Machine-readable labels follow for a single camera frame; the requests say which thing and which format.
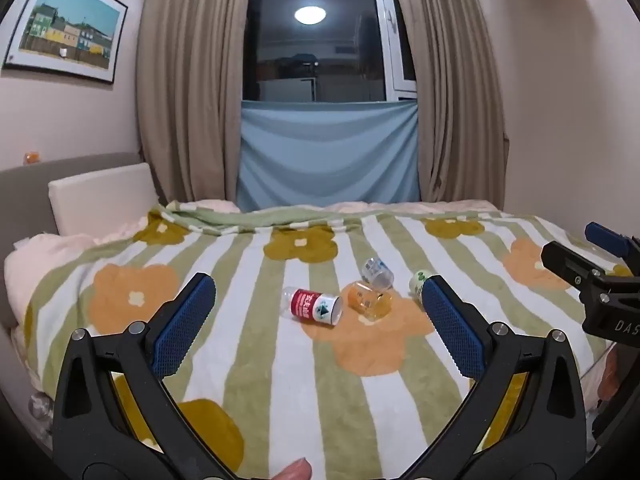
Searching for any green label white cup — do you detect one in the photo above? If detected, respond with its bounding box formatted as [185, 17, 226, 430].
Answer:
[408, 269, 437, 302]

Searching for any grey headboard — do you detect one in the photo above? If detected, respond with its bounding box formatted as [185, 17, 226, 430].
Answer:
[0, 152, 142, 332]

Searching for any red label plastic bottle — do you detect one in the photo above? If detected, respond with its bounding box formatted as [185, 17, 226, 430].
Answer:
[281, 286, 343, 329]

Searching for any framed houses picture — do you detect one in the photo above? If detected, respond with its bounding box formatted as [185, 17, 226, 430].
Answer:
[2, 0, 129, 85]

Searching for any striped flower print blanket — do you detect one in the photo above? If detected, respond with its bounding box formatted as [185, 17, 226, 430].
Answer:
[22, 200, 632, 480]

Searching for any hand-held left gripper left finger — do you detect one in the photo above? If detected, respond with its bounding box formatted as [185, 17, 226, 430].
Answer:
[52, 272, 242, 480]

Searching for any light blue cloth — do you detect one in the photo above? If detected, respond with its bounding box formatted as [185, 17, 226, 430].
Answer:
[235, 99, 421, 213]

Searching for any window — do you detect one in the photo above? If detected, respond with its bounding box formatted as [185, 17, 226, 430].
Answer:
[242, 0, 419, 104]

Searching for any white cushion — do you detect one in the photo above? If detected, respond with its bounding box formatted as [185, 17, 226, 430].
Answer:
[48, 162, 167, 236]

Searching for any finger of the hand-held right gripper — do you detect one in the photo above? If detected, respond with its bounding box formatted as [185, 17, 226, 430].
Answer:
[540, 241, 610, 293]
[584, 221, 640, 262]

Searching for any clear plastic bottle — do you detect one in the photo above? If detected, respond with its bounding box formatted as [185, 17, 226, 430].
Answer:
[27, 392, 56, 450]

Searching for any beige curtain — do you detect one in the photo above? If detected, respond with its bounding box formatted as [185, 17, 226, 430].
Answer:
[135, 0, 254, 211]
[391, 0, 509, 205]

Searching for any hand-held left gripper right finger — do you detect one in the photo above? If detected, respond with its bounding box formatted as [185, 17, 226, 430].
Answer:
[399, 274, 587, 480]

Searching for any blue label clear cup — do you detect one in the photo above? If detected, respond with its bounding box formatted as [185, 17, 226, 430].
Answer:
[361, 256, 395, 290]

